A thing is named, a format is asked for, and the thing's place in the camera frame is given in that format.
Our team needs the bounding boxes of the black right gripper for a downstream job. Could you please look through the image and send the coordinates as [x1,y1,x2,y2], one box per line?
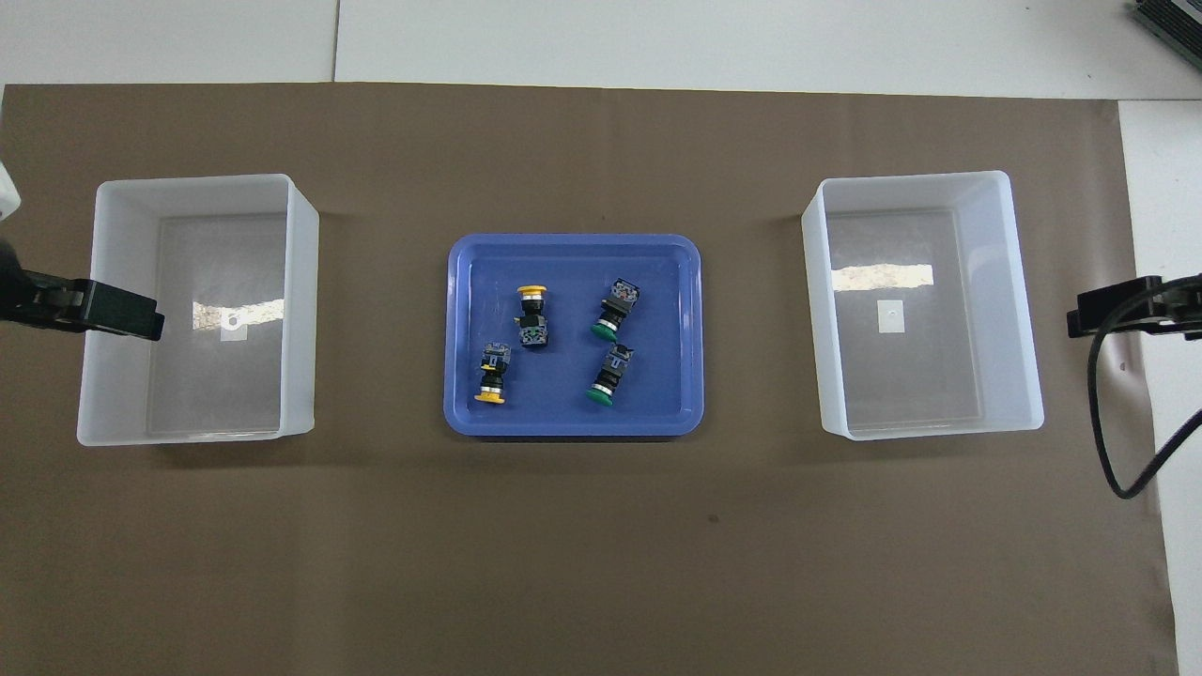
[1067,274,1202,341]

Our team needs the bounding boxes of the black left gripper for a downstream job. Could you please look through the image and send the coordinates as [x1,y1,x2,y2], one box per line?
[0,239,166,342]

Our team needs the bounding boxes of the yellow push button switch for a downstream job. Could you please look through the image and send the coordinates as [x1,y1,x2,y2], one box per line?
[473,343,513,406]
[515,284,552,351]

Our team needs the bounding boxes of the green push button switch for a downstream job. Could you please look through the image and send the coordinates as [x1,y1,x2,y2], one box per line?
[586,344,635,406]
[591,278,642,340]

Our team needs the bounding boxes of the translucent white plastic box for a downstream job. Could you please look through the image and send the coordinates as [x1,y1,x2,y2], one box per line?
[801,170,1045,441]
[77,174,320,447]

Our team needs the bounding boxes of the grey black electronic device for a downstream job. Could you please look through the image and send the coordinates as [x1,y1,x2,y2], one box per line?
[1130,0,1202,57]

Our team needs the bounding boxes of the blue plastic tray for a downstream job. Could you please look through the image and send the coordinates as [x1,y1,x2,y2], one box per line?
[443,233,705,438]

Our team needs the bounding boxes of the brown paper table mat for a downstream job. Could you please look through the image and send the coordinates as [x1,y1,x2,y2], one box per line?
[0,83,1179,676]

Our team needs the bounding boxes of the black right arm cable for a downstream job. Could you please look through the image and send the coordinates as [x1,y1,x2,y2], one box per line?
[1086,282,1202,500]

